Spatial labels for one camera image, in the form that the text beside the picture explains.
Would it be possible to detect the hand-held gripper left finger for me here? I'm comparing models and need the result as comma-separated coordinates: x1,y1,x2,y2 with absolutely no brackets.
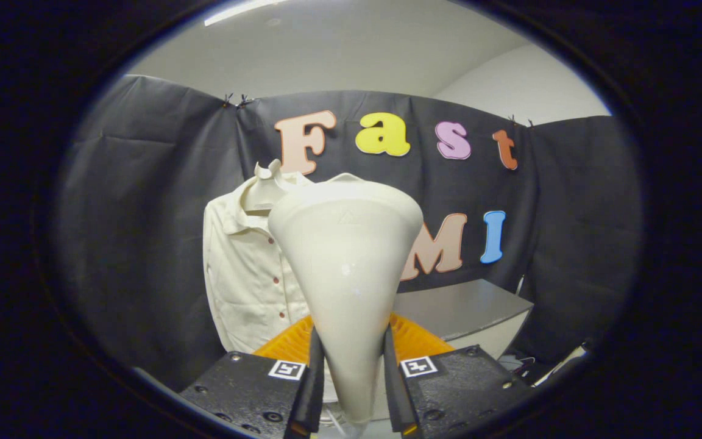
179,315,326,439

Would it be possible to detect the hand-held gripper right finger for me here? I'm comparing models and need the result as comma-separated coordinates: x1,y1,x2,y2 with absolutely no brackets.
383,313,534,437

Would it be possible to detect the cream button-up shirt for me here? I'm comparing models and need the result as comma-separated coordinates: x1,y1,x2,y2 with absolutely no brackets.
203,172,367,355

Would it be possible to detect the white garment steamer head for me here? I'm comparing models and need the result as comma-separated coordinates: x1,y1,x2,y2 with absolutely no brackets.
268,180,425,425

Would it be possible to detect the grey cabinet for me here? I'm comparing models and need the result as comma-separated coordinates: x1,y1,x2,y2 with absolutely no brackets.
391,279,535,362

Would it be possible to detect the white plastic hanger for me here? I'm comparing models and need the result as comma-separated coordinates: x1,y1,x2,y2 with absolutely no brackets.
244,159,296,215

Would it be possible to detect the black backdrop cloth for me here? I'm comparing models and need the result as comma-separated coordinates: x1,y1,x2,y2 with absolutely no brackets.
52,74,644,391

